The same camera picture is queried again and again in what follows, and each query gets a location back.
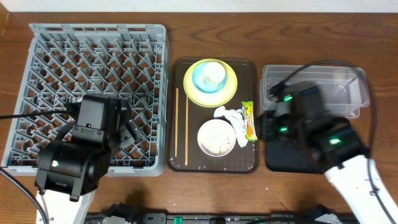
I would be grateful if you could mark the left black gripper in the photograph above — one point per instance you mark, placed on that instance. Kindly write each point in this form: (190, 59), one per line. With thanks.
(129, 130)

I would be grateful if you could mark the left wooden chopstick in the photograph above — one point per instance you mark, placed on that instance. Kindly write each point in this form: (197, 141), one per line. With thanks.
(176, 120)

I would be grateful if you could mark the white bowl with rice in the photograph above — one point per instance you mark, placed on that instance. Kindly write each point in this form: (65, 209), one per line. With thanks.
(216, 138)

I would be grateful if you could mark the black plastic tray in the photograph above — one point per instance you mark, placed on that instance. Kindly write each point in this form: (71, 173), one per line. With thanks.
(280, 158)

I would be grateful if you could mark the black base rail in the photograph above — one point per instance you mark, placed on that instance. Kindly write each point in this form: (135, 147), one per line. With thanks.
(180, 218)

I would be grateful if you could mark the yellow-green plate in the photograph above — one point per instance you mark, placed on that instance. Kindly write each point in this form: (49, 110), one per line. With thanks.
(210, 100)

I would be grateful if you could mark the clear plastic bin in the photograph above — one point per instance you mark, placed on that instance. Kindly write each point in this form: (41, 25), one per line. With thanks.
(343, 92)

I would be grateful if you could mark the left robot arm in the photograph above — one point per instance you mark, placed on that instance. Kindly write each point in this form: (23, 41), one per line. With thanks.
(69, 168)

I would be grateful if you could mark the right wooden chopstick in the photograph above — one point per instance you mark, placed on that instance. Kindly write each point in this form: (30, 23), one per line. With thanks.
(186, 130)

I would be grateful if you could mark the dark brown serving tray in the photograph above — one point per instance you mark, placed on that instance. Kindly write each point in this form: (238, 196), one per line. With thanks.
(241, 160)

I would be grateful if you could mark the wooden chopstick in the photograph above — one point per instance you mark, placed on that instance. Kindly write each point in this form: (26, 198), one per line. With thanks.
(176, 120)
(186, 130)

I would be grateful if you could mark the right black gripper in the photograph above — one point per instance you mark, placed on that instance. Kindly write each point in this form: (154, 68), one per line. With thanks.
(267, 125)

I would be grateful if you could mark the white cup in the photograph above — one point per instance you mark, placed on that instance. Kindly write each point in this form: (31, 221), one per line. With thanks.
(213, 76)

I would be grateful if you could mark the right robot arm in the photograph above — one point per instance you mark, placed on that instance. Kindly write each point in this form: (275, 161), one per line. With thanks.
(361, 187)

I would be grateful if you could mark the white napkin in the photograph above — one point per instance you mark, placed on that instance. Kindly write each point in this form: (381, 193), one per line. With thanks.
(235, 117)

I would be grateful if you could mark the grey plastic dish rack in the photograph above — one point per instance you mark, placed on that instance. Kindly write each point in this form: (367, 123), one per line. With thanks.
(67, 61)

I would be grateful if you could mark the green orange snack wrapper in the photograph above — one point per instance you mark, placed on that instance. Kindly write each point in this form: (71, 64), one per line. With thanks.
(248, 108)

